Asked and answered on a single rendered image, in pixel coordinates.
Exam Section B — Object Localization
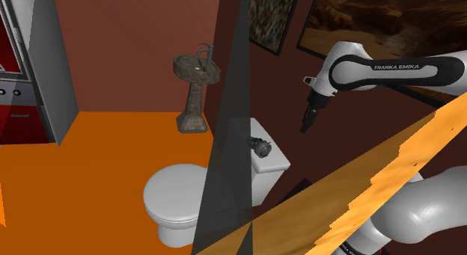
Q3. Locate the framed desert landscape wall picture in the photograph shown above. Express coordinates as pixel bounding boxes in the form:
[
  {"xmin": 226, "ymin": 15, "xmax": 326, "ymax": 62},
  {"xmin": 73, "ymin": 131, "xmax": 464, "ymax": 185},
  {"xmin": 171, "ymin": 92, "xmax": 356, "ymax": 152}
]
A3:
[{"xmin": 296, "ymin": 0, "xmax": 467, "ymax": 108}]

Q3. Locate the dark round flashlight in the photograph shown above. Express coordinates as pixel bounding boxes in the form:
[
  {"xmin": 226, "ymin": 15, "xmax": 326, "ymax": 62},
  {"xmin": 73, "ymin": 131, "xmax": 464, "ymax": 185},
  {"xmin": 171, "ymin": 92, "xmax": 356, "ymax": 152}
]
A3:
[{"xmin": 246, "ymin": 136, "xmax": 272, "ymax": 159}]

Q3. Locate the brown stone pedestal sink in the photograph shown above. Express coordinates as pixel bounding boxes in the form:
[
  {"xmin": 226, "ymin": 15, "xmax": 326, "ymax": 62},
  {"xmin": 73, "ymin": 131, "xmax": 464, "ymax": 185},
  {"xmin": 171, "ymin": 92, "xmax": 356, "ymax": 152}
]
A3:
[{"xmin": 172, "ymin": 43, "xmax": 222, "ymax": 134}]

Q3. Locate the dark framed mottled wall picture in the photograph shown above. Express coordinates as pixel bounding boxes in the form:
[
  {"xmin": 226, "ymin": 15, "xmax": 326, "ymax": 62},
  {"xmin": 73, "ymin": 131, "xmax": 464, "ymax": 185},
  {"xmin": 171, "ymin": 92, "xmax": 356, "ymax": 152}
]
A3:
[{"xmin": 248, "ymin": 0, "xmax": 301, "ymax": 57}]

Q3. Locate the white toilet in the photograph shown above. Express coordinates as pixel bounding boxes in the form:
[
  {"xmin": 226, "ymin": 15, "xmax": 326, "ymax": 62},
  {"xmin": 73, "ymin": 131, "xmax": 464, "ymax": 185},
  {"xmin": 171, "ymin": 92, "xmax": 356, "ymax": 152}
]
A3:
[{"xmin": 142, "ymin": 117, "xmax": 292, "ymax": 248}]

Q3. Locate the grey and red cabinet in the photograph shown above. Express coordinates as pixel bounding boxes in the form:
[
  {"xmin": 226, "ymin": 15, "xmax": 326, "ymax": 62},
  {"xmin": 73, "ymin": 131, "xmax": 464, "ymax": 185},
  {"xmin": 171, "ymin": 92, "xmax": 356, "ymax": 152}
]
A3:
[{"xmin": 0, "ymin": 0, "xmax": 79, "ymax": 147}]

